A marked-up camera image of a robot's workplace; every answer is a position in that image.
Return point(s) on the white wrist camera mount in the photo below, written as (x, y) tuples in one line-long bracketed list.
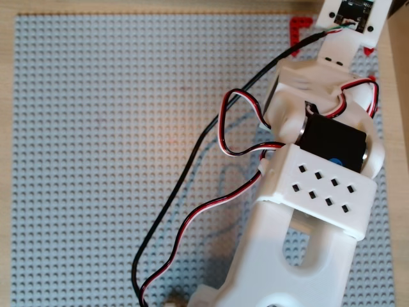
[(380, 12)]

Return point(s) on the grey Lego baseplate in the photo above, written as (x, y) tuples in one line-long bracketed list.
[(96, 128)]

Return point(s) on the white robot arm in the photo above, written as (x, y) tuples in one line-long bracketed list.
[(319, 198)]

